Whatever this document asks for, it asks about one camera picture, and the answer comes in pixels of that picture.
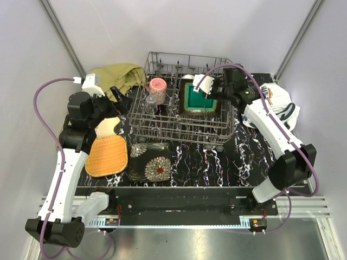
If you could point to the woven bamboo basket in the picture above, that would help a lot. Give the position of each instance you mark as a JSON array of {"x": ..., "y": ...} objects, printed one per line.
[{"x": 108, "y": 156}]

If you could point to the olive green cloth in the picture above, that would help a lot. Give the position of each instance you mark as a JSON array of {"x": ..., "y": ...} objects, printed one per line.
[{"x": 119, "y": 78}]

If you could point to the clear drinking glass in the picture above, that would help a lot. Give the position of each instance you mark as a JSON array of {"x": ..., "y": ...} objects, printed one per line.
[{"x": 151, "y": 106}]

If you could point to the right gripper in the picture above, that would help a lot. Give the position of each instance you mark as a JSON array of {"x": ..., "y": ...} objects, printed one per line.
[{"x": 216, "y": 81}]

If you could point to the black floral square plate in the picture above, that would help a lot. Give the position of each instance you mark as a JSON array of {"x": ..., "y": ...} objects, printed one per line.
[{"x": 149, "y": 162}]

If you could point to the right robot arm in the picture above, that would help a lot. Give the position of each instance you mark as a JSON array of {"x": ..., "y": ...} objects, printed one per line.
[{"x": 270, "y": 110}]

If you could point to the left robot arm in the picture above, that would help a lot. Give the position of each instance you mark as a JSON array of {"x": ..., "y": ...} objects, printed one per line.
[{"x": 57, "y": 222}]

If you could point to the teal square ceramic dish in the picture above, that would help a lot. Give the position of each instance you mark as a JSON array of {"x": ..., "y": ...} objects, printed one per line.
[{"x": 195, "y": 104}]

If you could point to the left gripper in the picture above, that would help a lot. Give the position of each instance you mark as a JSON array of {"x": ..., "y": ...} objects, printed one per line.
[{"x": 125, "y": 102}]

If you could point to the red patterned bowl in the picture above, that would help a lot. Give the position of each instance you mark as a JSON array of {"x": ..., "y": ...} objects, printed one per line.
[{"x": 187, "y": 77}]

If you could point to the grey wire dish rack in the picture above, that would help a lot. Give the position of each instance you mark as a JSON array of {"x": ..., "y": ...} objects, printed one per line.
[{"x": 166, "y": 124}]

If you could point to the cream round floral plate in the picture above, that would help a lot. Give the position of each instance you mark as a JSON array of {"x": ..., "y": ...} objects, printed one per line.
[{"x": 108, "y": 127}]

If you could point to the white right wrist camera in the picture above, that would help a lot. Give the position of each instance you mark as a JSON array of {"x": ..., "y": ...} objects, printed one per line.
[{"x": 203, "y": 85}]

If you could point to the white printed t-shirt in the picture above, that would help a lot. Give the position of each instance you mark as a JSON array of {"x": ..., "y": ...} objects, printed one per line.
[{"x": 280, "y": 102}]

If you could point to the pink skull pattern mug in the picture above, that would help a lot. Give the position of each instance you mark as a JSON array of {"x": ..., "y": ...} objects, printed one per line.
[{"x": 157, "y": 87}]

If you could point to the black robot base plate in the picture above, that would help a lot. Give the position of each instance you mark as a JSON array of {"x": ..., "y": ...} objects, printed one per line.
[{"x": 186, "y": 207}]

